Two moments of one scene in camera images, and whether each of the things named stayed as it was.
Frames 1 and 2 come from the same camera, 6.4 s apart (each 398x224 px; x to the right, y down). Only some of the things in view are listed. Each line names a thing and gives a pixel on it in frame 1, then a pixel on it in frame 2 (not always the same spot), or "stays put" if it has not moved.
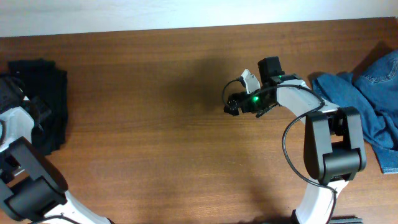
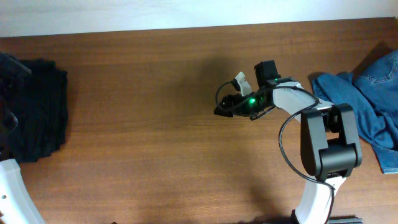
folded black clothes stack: (40, 78) stays put
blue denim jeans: (373, 89) stays put
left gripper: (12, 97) to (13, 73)
